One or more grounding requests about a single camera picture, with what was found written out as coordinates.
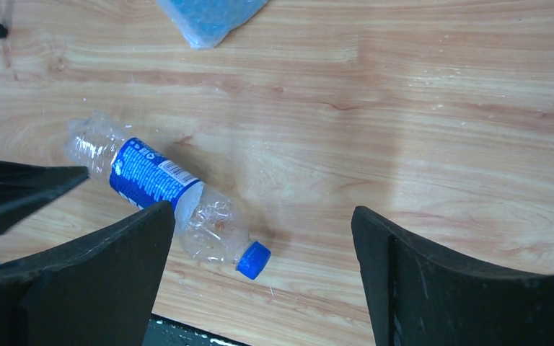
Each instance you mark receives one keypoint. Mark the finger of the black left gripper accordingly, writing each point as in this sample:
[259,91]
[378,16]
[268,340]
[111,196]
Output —
[25,189]

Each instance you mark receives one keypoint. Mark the blue item in plastic bag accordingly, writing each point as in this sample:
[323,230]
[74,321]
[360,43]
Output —
[205,23]

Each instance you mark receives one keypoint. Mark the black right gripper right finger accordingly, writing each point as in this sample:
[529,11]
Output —
[419,292]

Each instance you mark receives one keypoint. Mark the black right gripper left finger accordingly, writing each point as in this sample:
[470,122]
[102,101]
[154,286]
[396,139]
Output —
[98,289]

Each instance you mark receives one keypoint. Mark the clear Pepsi bottle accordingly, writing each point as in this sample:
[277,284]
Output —
[208,224]

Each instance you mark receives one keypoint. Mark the blue bottle cap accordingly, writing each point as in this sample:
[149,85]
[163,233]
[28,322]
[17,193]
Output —
[253,260]

